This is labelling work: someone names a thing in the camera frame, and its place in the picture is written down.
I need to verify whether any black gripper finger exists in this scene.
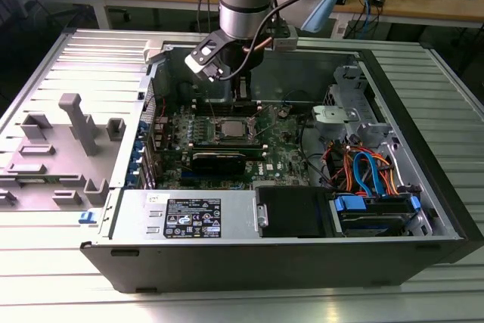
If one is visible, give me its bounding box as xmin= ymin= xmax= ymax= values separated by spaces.
xmin=233 ymin=73 xmax=253 ymax=107

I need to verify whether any silver CPU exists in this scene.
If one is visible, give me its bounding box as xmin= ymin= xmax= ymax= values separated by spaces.
xmin=220 ymin=119 xmax=247 ymax=138

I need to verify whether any black CPU socket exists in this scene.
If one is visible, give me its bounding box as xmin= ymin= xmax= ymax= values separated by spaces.
xmin=213 ymin=115 xmax=260 ymax=145

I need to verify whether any black plastic bay cover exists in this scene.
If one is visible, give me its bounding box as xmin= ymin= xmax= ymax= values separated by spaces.
xmin=255 ymin=185 xmax=334 ymax=239

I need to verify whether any black cylindrical part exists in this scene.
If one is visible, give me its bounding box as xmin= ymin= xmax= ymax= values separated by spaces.
xmin=176 ymin=80 xmax=194 ymax=104

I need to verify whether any green motherboard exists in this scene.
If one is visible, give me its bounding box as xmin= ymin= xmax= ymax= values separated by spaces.
xmin=150 ymin=101 xmax=322 ymax=191

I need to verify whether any black graphics card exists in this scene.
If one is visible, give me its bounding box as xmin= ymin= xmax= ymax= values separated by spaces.
xmin=188 ymin=151 xmax=247 ymax=177

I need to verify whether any silver metal drive cage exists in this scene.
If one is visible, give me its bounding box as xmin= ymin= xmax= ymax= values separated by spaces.
xmin=309 ymin=64 xmax=398 ymax=152

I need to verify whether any silver power supply with label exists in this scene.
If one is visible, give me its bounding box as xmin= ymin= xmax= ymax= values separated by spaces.
xmin=98 ymin=188 xmax=262 ymax=241

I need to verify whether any black open PC case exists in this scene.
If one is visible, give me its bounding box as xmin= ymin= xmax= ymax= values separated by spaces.
xmin=79 ymin=37 xmax=484 ymax=294

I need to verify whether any hard disk in blue carrier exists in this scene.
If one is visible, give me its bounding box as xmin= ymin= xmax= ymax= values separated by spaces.
xmin=332 ymin=192 xmax=423 ymax=237

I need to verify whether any grey parts rack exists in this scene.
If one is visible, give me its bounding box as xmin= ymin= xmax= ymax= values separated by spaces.
xmin=0 ymin=92 xmax=128 ymax=211

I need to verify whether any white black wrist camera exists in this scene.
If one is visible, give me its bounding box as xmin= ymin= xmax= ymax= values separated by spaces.
xmin=184 ymin=30 xmax=225 ymax=82

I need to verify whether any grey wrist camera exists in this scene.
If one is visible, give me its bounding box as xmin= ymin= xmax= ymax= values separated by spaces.
xmin=272 ymin=26 xmax=299 ymax=51

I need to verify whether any orange red wire bundle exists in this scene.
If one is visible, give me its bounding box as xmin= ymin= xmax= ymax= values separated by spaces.
xmin=323 ymin=142 xmax=356 ymax=191

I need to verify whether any blue flat wire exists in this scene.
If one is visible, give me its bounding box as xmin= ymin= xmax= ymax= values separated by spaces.
xmin=353 ymin=151 xmax=386 ymax=198

